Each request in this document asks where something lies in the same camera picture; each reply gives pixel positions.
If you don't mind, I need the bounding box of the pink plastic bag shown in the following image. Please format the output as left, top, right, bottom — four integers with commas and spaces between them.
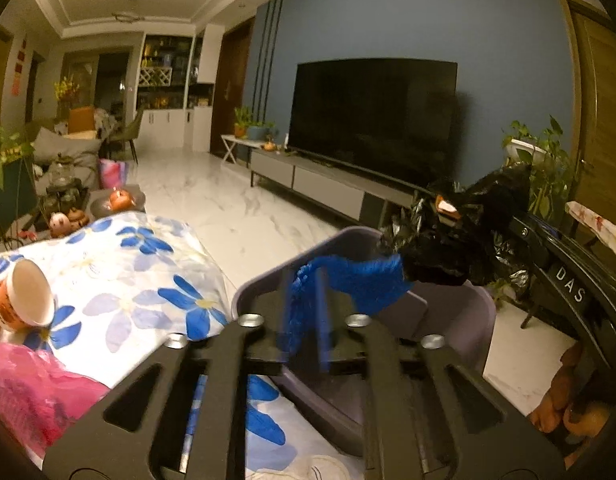
0, 342, 108, 457

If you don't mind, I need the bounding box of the orange white cup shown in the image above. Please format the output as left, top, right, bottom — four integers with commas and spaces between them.
0, 259, 55, 332

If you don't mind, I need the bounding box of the dark grey trash bin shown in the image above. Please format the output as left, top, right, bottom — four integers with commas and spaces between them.
230, 225, 498, 458

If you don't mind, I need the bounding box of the right hand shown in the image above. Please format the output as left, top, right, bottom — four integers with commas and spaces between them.
527, 341, 614, 470

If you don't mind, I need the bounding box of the tall plant on stand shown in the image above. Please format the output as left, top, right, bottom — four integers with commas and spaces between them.
502, 115, 574, 226

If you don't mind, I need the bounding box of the floral blue white tablecloth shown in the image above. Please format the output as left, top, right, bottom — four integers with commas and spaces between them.
0, 212, 362, 479

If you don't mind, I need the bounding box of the orange retro clock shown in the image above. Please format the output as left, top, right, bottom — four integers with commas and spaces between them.
435, 195, 461, 221

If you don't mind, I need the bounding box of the grey tv cabinet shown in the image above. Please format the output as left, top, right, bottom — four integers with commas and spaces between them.
250, 150, 414, 229

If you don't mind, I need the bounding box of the fruit plate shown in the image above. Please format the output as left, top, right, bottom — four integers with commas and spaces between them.
87, 185, 145, 219

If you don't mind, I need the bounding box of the black flat television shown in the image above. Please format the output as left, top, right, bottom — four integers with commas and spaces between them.
288, 58, 459, 186

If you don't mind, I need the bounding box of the green potted plant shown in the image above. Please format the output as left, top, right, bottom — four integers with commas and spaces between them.
0, 127, 39, 244

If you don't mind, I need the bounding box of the white folding side table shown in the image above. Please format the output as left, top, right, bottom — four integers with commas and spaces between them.
221, 134, 266, 164

